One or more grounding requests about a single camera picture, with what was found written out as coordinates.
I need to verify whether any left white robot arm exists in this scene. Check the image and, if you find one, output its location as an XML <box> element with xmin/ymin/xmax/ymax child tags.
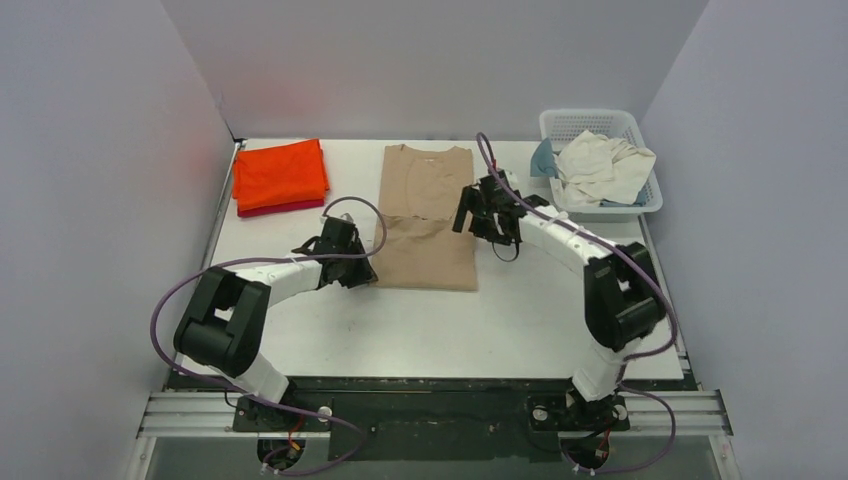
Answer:
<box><xmin>173</xmin><ymin>216</ymin><xmax>377</xmax><ymax>430</ymax></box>

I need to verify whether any aluminium rail frame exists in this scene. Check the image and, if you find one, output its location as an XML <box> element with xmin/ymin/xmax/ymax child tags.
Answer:
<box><xmin>139</xmin><ymin>139</ymin><xmax>733</xmax><ymax>439</ymax></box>

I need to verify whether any folded red t shirt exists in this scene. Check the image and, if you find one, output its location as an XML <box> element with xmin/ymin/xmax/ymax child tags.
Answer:
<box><xmin>237</xmin><ymin>200</ymin><xmax>325</xmax><ymax>218</ymax></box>

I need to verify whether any folded orange t shirt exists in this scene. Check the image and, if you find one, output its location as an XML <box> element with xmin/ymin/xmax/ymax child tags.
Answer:
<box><xmin>232</xmin><ymin>139</ymin><xmax>330</xmax><ymax>210</ymax></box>

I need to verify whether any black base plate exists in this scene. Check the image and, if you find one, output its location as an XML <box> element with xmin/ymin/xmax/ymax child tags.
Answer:
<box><xmin>165</xmin><ymin>373</ymin><xmax>693</xmax><ymax>473</ymax></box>

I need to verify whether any blue t shirt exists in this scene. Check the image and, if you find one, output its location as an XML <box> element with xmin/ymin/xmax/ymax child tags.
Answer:
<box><xmin>529</xmin><ymin>138</ymin><xmax>559</xmax><ymax>178</ymax></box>

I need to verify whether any beige t shirt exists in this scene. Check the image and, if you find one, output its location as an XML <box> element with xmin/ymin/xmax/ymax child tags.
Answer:
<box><xmin>371</xmin><ymin>144</ymin><xmax>478</xmax><ymax>292</ymax></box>

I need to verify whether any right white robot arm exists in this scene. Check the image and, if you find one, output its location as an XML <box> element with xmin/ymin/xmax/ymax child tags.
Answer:
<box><xmin>452</xmin><ymin>170</ymin><xmax>667</xmax><ymax>429</ymax></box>

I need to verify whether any white t shirt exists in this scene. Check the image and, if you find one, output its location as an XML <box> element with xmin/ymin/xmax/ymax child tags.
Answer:
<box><xmin>556</xmin><ymin>130</ymin><xmax>656</xmax><ymax>206</ymax></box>

